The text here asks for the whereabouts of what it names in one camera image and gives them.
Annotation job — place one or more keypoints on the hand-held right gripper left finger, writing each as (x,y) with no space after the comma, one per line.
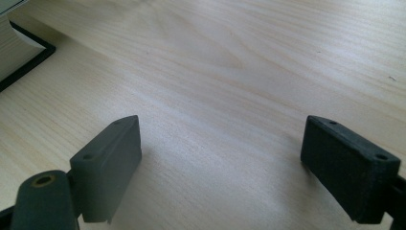
(105,169)

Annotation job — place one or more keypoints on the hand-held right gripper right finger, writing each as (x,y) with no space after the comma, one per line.
(348,172)

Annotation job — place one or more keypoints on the black book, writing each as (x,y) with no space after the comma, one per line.
(12,54)

